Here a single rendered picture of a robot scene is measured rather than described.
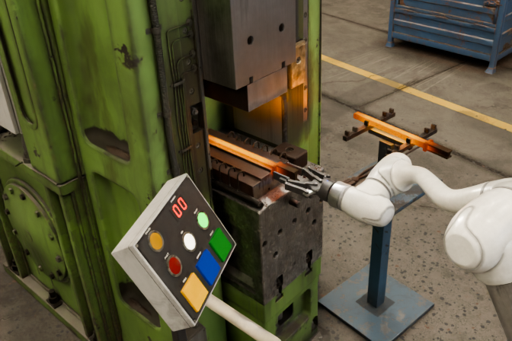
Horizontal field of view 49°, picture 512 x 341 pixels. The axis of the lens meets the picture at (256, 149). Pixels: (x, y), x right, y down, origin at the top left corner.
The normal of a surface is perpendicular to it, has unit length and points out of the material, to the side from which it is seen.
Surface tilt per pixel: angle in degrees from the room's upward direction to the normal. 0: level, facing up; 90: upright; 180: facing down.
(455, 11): 89
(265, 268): 90
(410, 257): 0
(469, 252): 87
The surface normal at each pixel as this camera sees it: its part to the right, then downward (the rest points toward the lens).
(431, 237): -0.04, -0.87
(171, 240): 0.81, -0.34
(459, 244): -0.81, 0.25
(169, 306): -0.29, 0.49
